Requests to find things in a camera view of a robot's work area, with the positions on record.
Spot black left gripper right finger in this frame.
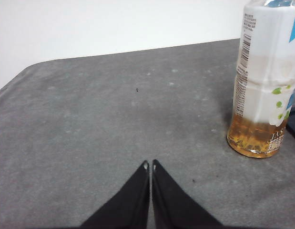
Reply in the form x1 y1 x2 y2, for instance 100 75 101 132
151 159 228 229

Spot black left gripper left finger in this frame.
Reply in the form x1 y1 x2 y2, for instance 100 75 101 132
80 160 151 229

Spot pale jasmine tea bottle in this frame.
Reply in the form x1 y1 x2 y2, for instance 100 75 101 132
227 0 295 159

